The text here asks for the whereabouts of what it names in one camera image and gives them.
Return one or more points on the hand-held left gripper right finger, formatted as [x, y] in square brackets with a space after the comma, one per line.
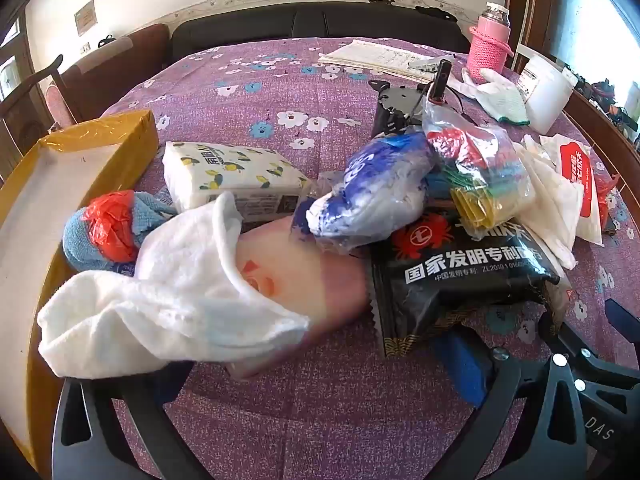
[457, 365]

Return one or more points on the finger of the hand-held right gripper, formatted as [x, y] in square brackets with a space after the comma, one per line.
[615, 410]

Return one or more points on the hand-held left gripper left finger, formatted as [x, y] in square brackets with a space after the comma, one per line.
[170, 385]

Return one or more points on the white towel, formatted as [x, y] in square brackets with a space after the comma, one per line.
[165, 300]

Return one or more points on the black snack packet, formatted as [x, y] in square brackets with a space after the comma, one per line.
[450, 280]

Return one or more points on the red plastic bag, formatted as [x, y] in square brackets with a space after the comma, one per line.
[110, 230]

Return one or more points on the pink tissue pack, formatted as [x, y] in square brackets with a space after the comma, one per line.
[300, 280]

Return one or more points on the blue white tissue pack bagged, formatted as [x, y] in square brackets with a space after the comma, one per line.
[370, 190]

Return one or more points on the white packet with red label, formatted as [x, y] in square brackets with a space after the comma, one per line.
[582, 180]

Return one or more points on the lemon print tissue pack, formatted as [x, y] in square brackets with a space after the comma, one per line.
[235, 170]

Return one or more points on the yellow cardboard box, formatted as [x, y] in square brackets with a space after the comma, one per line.
[125, 135]

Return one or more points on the white cloth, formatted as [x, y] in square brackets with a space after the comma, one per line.
[550, 200]

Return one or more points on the black cylindrical motor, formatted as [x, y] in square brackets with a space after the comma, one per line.
[400, 105]

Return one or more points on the white glove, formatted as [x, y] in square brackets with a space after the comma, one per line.
[500, 97]

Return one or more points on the wooden side cabinet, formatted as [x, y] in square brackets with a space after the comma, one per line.
[605, 130]

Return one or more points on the white plastic jar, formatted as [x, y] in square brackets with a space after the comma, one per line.
[545, 90]

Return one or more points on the small grey pack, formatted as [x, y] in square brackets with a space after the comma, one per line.
[424, 64]

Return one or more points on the purple floral tablecloth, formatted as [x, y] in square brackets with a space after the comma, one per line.
[300, 100]

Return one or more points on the brown armchair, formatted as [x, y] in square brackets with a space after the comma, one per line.
[125, 70]

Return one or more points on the pink bottle with knit sleeve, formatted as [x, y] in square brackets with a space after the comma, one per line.
[487, 45]

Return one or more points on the dark wooden chair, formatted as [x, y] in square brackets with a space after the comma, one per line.
[30, 95]

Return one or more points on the stack of papers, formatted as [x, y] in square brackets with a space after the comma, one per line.
[370, 55]

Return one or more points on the black item on armchair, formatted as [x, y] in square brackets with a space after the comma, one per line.
[106, 41]

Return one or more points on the black item on sofa back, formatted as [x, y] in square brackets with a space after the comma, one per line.
[435, 14]

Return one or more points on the black sofa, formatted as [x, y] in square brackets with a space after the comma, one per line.
[300, 25]

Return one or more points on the wall plaque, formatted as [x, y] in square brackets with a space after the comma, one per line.
[85, 16]

